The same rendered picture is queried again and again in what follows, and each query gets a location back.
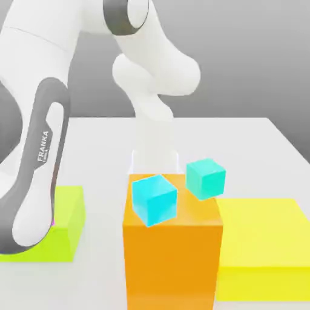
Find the small cyan cube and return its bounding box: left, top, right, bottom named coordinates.
left=131, top=174, right=178, bottom=228

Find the small turquoise cube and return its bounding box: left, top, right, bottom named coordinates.
left=185, top=157, right=227, bottom=201

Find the large orange box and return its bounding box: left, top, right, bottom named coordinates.
left=122, top=173, right=224, bottom=310

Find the large lime green box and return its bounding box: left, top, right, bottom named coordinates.
left=0, top=185, right=87, bottom=263

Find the large yellow box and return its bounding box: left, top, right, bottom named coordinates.
left=214, top=197, right=310, bottom=303

